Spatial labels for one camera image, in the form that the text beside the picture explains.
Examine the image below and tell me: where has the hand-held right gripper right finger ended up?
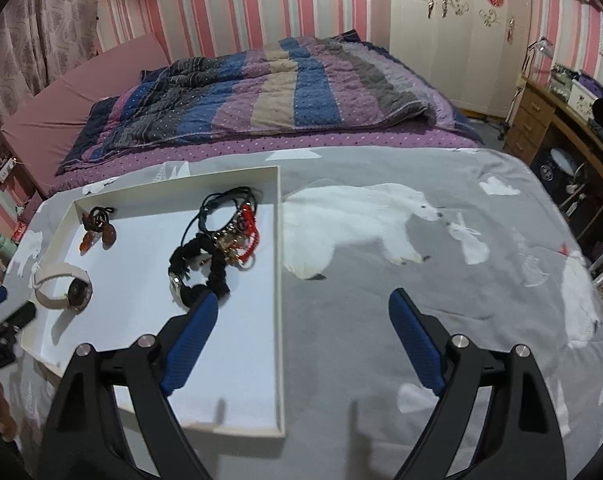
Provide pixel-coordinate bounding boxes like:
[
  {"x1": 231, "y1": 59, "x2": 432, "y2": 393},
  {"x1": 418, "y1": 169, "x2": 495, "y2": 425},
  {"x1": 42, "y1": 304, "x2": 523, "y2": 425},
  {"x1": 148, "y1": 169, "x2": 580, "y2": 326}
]
[{"x1": 389, "y1": 287, "x2": 567, "y2": 480}]

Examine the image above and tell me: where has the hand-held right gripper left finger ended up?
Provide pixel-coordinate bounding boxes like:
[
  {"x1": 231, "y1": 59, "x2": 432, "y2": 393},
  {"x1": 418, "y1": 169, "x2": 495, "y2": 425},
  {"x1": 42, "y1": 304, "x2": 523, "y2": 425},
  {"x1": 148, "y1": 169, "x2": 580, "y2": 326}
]
[{"x1": 45, "y1": 291, "x2": 219, "y2": 480}]

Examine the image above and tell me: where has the white shallow cardboard box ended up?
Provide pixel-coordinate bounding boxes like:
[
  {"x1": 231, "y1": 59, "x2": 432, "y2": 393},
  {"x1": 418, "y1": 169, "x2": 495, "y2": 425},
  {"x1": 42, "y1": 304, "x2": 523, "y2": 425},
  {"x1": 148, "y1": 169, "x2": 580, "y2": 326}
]
[{"x1": 18, "y1": 165, "x2": 287, "y2": 440}]

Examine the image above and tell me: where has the watch with beige band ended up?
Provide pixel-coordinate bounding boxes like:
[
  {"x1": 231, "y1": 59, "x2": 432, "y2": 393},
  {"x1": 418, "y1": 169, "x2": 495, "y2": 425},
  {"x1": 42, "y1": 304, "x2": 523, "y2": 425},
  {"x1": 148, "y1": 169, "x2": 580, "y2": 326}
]
[{"x1": 34, "y1": 262, "x2": 94, "y2": 315}]

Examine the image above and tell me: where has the black scrunchie with brooch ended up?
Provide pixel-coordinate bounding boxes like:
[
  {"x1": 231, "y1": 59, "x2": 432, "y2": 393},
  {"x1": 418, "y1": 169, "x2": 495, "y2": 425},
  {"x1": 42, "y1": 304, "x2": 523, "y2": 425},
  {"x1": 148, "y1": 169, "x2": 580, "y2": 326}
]
[{"x1": 167, "y1": 236, "x2": 232, "y2": 308}]

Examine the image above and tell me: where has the brown stone pendant black cord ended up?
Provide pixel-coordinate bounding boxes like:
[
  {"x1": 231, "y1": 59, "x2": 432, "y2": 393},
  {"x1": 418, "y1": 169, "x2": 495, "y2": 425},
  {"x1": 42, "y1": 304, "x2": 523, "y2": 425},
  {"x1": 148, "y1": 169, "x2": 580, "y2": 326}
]
[{"x1": 81, "y1": 205, "x2": 118, "y2": 250}]

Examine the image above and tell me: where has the red bead bracelet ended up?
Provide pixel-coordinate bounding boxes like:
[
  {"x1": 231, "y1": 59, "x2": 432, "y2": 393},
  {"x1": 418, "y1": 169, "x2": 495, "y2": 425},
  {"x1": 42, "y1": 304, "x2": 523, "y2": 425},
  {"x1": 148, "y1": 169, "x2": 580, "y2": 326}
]
[{"x1": 214, "y1": 202, "x2": 259, "y2": 267}]

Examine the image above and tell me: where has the black cord bracelet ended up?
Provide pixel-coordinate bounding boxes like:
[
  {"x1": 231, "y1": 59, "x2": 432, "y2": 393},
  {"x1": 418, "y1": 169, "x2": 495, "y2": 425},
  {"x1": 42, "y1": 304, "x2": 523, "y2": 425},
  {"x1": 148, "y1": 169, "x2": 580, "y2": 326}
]
[{"x1": 181, "y1": 186, "x2": 262, "y2": 246}]

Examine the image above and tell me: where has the person's left hand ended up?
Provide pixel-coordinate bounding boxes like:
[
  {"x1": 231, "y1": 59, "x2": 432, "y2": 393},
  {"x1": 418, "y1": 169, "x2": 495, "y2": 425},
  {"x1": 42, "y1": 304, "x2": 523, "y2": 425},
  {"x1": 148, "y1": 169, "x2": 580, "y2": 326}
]
[{"x1": 0, "y1": 374, "x2": 21, "y2": 442}]

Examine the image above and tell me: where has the grey polar bear blanket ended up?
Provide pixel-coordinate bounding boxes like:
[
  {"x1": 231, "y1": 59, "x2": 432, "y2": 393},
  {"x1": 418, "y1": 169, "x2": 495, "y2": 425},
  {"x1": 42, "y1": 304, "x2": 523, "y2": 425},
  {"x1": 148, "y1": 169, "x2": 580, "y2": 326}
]
[{"x1": 0, "y1": 145, "x2": 603, "y2": 480}]

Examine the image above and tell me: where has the pink folded mattress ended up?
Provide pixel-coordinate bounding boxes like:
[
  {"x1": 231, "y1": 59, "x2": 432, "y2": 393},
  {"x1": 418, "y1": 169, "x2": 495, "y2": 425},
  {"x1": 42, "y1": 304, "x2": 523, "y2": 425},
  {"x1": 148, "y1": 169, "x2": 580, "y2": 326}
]
[{"x1": 0, "y1": 32, "x2": 171, "y2": 200}]

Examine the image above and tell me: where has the purple dotted bed sheet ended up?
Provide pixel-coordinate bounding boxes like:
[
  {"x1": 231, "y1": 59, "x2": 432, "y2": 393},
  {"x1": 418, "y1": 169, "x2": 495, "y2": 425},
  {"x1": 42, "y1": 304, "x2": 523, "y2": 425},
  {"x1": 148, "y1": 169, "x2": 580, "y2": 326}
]
[{"x1": 54, "y1": 110, "x2": 487, "y2": 192}]

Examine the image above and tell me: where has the wooden desk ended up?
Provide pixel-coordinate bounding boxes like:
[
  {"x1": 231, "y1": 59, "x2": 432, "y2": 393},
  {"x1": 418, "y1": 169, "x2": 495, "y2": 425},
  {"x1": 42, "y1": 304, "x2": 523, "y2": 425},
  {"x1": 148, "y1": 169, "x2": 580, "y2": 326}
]
[{"x1": 502, "y1": 77, "x2": 603, "y2": 261}]

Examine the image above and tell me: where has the striped dotted quilt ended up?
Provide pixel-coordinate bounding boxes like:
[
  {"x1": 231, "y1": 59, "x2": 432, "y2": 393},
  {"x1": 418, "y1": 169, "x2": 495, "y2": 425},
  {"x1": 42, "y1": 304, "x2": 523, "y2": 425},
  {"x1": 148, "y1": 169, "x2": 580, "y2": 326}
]
[{"x1": 56, "y1": 29, "x2": 457, "y2": 176}]

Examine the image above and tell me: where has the pink patterned curtain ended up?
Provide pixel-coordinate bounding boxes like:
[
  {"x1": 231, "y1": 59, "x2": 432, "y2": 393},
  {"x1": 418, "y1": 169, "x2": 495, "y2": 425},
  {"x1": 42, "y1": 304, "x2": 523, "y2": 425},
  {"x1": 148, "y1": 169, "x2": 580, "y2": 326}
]
[{"x1": 0, "y1": 0, "x2": 99, "y2": 161}]

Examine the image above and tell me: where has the white box on desk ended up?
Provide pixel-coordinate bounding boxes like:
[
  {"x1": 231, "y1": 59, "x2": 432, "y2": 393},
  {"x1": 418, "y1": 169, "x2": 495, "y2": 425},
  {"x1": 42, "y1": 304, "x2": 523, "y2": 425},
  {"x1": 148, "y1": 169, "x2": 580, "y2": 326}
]
[{"x1": 569, "y1": 79, "x2": 603, "y2": 121}]

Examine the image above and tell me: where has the cream wardrobe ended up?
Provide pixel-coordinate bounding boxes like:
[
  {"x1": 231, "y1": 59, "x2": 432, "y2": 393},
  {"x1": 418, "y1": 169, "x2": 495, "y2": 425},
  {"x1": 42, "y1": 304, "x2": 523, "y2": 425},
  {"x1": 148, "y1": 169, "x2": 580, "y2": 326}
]
[{"x1": 387, "y1": 0, "x2": 535, "y2": 116}]

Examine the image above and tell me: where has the desk lamp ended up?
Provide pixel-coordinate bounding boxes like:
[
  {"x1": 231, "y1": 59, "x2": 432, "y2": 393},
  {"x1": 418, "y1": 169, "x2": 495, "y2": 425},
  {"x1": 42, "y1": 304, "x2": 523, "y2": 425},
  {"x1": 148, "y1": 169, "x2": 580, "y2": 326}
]
[{"x1": 521, "y1": 36, "x2": 555, "y2": 81}]

